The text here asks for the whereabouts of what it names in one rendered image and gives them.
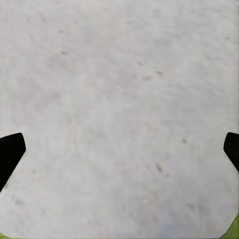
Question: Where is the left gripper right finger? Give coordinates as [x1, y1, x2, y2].
[224, 132, 239, 172]

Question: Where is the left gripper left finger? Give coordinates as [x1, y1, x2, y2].
[0, 133, 26, 192]

